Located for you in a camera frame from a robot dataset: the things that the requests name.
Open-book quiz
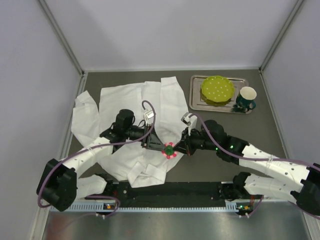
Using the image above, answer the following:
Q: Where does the green dotted plate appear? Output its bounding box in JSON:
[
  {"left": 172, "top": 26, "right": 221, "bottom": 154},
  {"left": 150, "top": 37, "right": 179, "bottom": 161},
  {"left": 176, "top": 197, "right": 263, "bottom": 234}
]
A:
[{"left": 200, "top": 75, "right": 235, "bottom": 106}]

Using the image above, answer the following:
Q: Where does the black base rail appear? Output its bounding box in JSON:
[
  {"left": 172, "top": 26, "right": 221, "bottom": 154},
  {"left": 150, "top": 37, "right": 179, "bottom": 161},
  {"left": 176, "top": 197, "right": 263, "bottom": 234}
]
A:
[{"left": 84, "top": 181, "right": 262, "bottom": 208}]

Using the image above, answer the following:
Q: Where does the dark green mug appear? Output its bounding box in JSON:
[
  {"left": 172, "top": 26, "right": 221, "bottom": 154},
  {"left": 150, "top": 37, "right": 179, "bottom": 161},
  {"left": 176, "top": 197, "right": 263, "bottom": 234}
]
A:
[{"left": 235, "top": 86, "right": 257, "bottom": 113}]

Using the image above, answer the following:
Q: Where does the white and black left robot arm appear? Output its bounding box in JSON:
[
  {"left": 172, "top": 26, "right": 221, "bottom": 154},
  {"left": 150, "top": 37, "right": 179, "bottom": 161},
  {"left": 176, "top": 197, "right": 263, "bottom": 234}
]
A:
[{"left": 36, "top": 109, "right": 164, "bottom": 212}]

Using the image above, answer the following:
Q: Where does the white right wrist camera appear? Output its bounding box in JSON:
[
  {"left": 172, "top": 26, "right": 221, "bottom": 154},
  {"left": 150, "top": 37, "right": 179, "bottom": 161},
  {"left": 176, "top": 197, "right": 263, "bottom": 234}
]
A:
[{"left": 181, "top": 112, "right": 198, "bottom": 135}]

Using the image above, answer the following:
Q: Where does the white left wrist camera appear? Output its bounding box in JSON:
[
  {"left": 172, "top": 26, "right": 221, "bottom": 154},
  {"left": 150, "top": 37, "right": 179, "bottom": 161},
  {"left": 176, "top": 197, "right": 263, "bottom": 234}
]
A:
[{"left": 143, "top": 110, "right": 155, "bottom": 126}]

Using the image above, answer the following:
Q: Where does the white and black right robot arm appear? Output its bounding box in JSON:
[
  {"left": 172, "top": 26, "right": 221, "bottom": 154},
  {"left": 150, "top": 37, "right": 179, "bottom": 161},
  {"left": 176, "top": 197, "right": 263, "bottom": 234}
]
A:
[{"left": 174, "top": 115, "right": 320, "bottom": 218}]

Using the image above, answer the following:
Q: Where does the white shirt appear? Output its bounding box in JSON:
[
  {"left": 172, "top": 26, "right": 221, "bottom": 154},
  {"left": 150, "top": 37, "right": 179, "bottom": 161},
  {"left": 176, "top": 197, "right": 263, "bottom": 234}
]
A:
[{"left": 71, "top": 76, "right": 189, "bottom": 188}]

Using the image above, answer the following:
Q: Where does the silver metal tray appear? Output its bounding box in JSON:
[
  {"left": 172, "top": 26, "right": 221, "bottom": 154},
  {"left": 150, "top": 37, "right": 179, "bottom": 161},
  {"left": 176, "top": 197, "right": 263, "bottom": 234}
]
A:
[{"left": 189, "top": 75, "right": 253, "bottom": 114}]

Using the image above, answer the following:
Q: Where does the grey slotted cable duct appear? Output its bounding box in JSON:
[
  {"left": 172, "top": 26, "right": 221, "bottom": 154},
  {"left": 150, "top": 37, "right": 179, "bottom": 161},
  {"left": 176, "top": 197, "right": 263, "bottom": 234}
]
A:
[{"left": 65, "top": 199, "right": 253, "bottom": 215}]

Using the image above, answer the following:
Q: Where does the pink flower brooch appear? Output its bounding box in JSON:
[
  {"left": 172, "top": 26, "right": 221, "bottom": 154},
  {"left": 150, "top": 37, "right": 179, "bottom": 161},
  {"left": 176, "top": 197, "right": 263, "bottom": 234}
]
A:
[{"left": 162, "top": 142, "right": 177, "bottom": 160}]

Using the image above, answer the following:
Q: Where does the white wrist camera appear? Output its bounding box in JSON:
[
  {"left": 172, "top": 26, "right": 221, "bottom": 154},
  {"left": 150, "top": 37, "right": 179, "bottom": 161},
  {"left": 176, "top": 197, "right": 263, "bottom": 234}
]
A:
[
  {"left": 181, "top": 112, "right": 198, "bottom": 135},
  {"left": 143, "top": 110, "right": 155, "bottom": 126}
]

